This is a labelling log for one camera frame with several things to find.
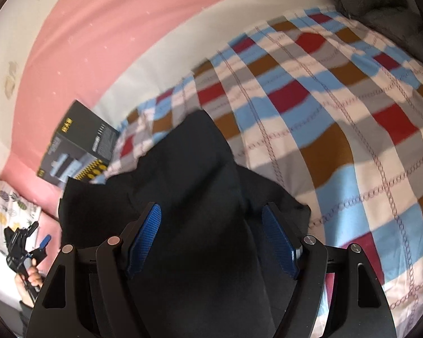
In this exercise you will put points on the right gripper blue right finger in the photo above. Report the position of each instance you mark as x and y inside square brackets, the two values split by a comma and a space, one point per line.
[300, 256]

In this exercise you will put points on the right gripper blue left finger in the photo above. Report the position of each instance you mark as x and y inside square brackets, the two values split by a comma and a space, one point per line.
[128, 252]

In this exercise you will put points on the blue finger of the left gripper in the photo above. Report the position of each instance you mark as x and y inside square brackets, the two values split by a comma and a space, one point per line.
[44, 243]

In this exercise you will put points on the large black jacket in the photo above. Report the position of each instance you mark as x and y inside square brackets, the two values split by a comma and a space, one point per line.
[211, 271]

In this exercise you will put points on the person's left hand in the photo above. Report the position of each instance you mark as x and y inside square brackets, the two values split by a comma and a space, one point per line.
[26, 278]

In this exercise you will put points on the pineapple pattern curtain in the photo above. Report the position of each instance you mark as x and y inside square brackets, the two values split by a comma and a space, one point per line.
[15, 212]

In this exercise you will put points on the black appliance cardboard box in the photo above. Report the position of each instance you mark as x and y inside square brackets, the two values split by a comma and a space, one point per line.
[81, 147]

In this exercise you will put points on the checkered bed sheet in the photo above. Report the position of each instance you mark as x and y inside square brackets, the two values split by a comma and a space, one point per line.
[333, 112]

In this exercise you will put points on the grey quilted down coat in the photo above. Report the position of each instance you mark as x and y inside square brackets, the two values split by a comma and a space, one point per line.
[394, 19]

